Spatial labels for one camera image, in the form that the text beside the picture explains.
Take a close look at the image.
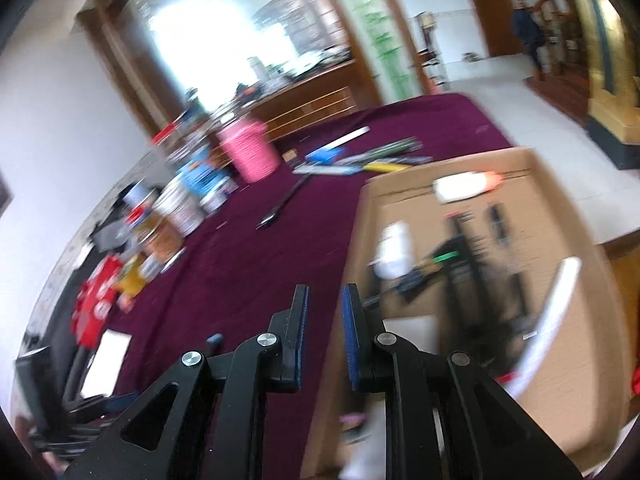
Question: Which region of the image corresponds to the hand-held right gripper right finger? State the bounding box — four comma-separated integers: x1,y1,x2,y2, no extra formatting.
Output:
341,283,583,480

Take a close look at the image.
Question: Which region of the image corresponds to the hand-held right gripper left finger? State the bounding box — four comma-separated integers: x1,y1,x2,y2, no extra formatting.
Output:
62,284,311,480

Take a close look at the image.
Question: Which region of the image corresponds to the white charger adapter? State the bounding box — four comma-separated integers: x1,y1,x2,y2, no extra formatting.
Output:
372,221,417,280

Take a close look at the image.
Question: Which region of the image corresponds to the green-capped black marker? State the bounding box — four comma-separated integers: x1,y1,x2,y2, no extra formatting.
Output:
400,240,468,303

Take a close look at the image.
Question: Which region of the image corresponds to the grey-capped black marker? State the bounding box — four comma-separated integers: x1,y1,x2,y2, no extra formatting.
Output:
447,212,496,346

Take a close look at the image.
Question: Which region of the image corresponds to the white bottle orange cap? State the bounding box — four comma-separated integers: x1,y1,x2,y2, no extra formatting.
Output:
433,170,502,206

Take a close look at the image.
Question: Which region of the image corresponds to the long white tube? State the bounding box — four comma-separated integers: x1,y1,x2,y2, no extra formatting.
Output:
510,257,584,396

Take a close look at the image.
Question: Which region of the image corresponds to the cardboard box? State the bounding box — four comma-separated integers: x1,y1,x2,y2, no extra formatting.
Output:
295,147,632,478

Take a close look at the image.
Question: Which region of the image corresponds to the white paper sheet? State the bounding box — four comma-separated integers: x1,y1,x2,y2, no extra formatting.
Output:
80,330,133,398

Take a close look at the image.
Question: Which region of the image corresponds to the red packet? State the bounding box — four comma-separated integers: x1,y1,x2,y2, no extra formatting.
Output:
70,255,126,348

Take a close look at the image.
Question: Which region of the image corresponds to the black pen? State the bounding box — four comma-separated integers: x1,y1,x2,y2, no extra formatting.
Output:
256,176,313,231

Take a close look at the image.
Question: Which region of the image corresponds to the white can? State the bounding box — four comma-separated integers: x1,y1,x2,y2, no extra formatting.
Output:
152,182,206,238

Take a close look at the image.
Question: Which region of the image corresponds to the blue carton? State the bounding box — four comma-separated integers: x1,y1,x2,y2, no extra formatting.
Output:
177,152,238,213

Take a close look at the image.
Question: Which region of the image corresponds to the white pen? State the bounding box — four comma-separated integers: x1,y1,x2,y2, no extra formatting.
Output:
292,162,358,177

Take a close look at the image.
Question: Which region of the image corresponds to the clear grey pen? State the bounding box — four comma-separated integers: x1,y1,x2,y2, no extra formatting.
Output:
345,154,433,167

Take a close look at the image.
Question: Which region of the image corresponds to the pink crochet bottle cover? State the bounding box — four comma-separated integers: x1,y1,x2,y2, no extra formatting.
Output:
217,119,278,183

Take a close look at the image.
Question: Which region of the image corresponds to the green pen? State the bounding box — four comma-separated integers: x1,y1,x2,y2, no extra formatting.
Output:
362,137,421,158

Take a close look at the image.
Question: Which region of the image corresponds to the white stick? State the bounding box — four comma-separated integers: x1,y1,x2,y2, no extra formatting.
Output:
320,127,372,153

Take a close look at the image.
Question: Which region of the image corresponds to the wooden counter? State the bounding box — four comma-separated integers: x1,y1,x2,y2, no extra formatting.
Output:
247,57,363,143

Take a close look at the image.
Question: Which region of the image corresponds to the wooden chair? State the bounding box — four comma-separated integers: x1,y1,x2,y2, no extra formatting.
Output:
415,10,447,93

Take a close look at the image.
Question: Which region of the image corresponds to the bamboo painting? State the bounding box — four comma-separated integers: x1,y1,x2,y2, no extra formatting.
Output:
325,0,426,98

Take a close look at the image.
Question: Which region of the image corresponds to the dark blue jacket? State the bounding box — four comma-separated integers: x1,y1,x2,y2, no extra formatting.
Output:
511,0,547,81

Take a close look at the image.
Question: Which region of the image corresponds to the wooden stair railing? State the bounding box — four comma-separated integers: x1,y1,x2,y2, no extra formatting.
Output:
530,0,591,91

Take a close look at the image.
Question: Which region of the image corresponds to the gold pillar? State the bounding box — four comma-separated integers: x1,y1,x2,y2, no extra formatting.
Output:
560,0,640,171

